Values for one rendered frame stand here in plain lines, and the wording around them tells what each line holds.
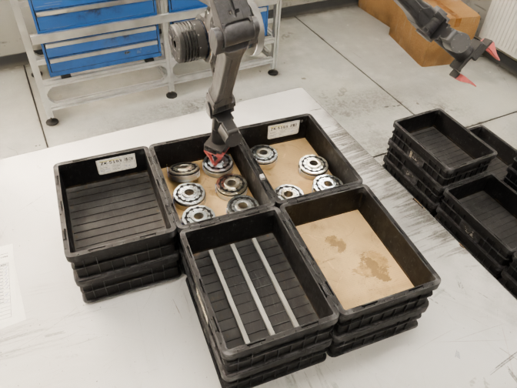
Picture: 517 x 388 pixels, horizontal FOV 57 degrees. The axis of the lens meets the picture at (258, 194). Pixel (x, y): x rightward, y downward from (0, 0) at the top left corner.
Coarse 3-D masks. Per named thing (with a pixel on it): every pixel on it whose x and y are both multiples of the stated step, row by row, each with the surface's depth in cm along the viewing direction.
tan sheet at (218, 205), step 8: (200, 160) 170; (168, 168) 166; (200, 168) 167; (200, 176) 164; (208, 176) 164; (168, 184) 161; (176, 184) 161; (200, 184) 161; (208, 184) 161; (208, 192) 158; (248, 192) 159; (208, 200) 156; (216, 200) 156; (224, 200) 156; (176, 208) 153; (216, 208) 153; (224, 208) 154
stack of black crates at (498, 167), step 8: (472, 128) 269; (480, 128) 272; (480, 136) 274; (488, 136) 269; (496, 136) 264; (488, 144) 271; (496, 144) 266; (504, 144) 261; (504, 152) 263; (512, 152) 258; (496, 160) 266; (504, 160) 264; (512, 160) 259; (488, 168) 261; (496, 168) 261; (504, 168) 261
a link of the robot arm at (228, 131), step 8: (208, 104) 143; (208, 112) 146; (224, 112) 148; (224, 120) 146; (232, 120) 146; (224, 128) 145; (232, 128) 144; (224, 136) 146; (232, 136) 145; (240, 136) 147; (232, 144) 148
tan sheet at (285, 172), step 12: (276, 144) 178; (288, 144) 178; (300, 144) 179; (288, 156) 173; (300, 156) 174; (276, 168) 169; (288, 168) 169; (276, 180) 164; (288, 180) 164; (300, 180) 164
